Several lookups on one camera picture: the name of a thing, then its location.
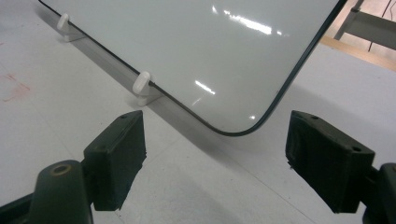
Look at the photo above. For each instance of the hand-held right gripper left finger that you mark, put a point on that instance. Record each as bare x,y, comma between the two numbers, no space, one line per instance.
116,155

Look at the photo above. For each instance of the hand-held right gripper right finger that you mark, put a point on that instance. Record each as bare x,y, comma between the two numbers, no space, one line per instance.
330,161

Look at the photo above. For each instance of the white whiteboard with black rim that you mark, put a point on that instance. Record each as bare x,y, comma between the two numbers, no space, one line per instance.
202,49

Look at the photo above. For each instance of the white plastic whiteboard foot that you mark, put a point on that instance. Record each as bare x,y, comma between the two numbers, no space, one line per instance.
63,23
140,84

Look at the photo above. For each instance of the white metal desk frame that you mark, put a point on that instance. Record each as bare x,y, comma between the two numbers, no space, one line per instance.
370,28

